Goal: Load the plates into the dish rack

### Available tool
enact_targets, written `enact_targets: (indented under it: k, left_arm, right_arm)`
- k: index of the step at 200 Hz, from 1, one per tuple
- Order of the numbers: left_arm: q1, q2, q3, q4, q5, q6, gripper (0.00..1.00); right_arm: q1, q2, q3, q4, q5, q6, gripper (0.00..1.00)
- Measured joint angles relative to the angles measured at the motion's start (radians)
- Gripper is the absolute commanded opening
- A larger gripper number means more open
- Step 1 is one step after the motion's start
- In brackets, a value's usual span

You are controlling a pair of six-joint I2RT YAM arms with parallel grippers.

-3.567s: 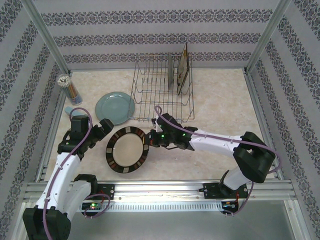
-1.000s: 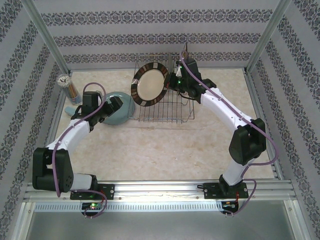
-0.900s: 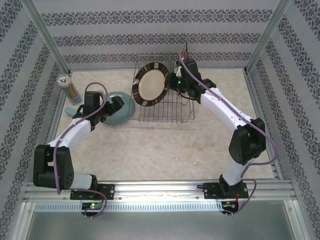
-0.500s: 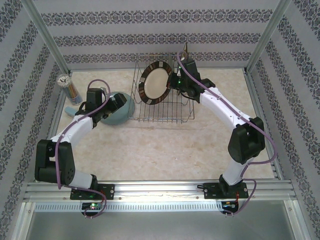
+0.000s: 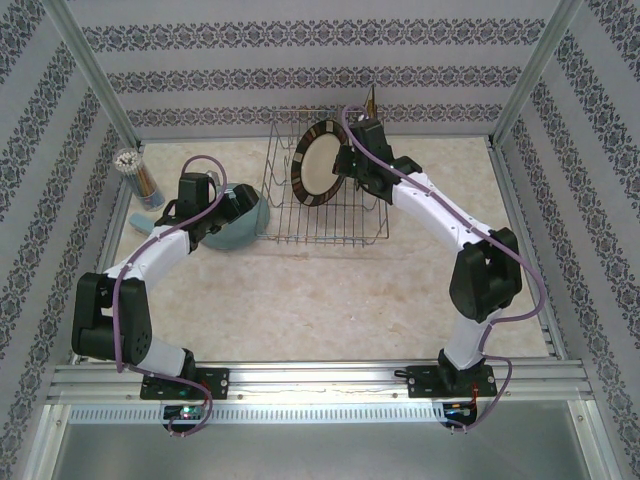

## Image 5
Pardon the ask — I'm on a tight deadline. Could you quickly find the slotted white cable duct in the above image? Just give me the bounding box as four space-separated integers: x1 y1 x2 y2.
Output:
67 403 446 424

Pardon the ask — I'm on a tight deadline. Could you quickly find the long aluminium mounting rail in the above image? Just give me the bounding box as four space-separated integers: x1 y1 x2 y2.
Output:
47 362 594 404

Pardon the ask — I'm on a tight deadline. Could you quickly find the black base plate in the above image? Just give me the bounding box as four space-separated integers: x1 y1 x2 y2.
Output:
139 367 231 401
407 364 499 400

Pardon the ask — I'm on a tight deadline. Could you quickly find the aluminium side rail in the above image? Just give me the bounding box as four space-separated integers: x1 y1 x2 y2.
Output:
487 137 569 361
72 142 146 366

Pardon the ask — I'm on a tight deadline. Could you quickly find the clear tube of pencils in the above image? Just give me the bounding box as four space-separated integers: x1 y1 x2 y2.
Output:
113 148 166 212

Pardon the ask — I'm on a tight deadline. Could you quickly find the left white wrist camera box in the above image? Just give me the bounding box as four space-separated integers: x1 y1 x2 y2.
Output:
208 169 237 200

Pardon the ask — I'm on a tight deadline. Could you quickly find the teal round plate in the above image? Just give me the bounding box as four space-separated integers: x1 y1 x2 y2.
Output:
202 187 271 251

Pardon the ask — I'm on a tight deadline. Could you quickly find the black rimmed round plate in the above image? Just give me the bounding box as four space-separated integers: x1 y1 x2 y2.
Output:
291 119 351 207

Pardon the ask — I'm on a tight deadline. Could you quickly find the aluminium frame post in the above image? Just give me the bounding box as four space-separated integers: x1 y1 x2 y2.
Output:
489 0 586 149
42 0 146 149

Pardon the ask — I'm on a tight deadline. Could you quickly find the metal wire dish rack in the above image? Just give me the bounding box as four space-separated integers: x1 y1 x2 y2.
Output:
262 105 391 249

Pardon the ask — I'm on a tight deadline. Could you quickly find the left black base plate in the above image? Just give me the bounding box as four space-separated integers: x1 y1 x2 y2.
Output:
139 367 231 401

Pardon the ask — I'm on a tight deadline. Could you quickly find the teal stapler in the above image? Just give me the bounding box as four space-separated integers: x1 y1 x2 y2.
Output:
129 212 156 236

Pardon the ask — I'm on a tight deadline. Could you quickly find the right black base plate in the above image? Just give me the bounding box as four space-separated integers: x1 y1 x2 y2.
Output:
407 364 499 400

